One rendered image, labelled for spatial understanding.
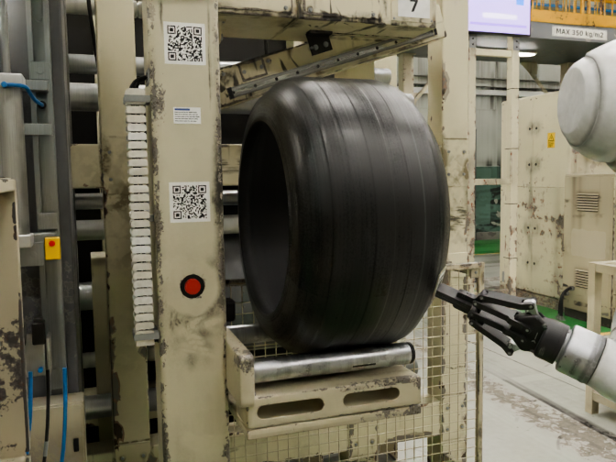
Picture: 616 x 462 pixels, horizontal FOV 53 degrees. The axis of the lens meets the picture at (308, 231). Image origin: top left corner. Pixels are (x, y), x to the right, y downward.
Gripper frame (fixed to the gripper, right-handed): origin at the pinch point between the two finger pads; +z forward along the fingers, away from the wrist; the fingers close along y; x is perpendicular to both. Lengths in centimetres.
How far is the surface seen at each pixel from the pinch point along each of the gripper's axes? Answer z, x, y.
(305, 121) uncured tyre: 34.0, -6.3, -25.9
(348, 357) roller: 13.6, -12.0, 15.2
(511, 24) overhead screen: 84, 412, 37
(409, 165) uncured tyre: 15.2, -0.7, -22.5
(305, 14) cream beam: 60, 35, -32
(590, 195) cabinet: -21, 423, 152
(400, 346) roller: 6.5, -2.8, 14.9
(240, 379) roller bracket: 26.2, -30.9, 13.6
